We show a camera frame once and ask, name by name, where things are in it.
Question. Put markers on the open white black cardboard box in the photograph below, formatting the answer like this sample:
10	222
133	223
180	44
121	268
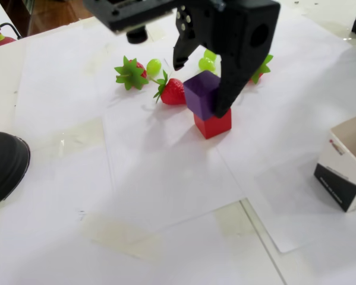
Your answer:
335	190

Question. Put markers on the red wooden cube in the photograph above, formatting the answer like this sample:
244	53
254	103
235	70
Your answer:
211	127

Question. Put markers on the red fire extinguisher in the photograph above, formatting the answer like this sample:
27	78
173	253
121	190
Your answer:
3	41

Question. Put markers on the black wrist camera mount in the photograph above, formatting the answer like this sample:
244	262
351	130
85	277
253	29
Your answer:
130	15

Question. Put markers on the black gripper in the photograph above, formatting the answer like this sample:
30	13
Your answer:
243	38

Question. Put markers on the red plastic strawberry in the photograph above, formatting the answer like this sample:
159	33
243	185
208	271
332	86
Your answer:
133	75
173	93
262	69

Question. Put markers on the brown wooden furniture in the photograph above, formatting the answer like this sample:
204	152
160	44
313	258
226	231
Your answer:
53	15

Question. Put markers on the purple wooden cube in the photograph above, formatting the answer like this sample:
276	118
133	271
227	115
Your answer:
200	95

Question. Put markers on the black round dome object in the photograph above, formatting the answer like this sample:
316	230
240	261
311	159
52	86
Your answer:
5	169

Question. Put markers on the beige masking tape strip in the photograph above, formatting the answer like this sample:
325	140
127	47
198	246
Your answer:
237	222
121	237
76	136

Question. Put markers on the green plastic grape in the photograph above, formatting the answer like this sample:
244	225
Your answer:
154	66
206	63
209	55

